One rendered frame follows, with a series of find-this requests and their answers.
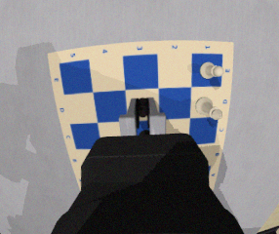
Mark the blue and cream chessboard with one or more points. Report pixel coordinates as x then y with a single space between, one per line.
94 85

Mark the white bishop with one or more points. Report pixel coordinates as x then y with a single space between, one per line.
204 106

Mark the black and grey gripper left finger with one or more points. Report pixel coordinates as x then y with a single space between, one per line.
127 123

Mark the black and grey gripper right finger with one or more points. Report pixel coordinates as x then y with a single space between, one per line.
156 122

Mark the white pawn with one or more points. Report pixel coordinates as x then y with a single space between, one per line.
208 70

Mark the black pawn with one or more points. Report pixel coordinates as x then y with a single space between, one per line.
145 132
142 107

